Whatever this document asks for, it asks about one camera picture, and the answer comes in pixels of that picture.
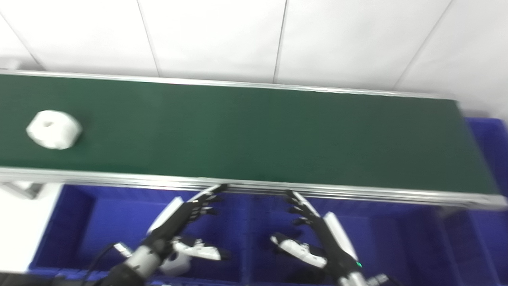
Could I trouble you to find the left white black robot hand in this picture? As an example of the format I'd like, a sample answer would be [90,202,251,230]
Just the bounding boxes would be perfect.
[146,184,231,261]

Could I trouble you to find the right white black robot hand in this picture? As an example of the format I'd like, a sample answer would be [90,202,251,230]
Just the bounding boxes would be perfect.
[271,190,362,274]

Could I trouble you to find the white hexagonal part with hole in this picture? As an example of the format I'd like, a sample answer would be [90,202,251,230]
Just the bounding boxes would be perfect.
[26,110,83,150]
[160,252,192,276]

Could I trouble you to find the blue plastic bin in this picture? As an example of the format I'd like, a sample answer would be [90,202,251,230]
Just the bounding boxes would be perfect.
[435,117,508,286]
[29,184,250,286]
[243,194,451,286]

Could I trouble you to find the green conveyor belt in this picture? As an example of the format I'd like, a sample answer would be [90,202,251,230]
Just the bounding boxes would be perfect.
[0,70,508,210]
[0,74,499,195]

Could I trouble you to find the grey conveyor support leg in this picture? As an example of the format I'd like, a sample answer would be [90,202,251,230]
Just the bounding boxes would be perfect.
[0,181,44,199]

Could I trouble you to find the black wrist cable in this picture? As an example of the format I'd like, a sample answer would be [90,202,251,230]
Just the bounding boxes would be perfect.
[81,242,133,283]

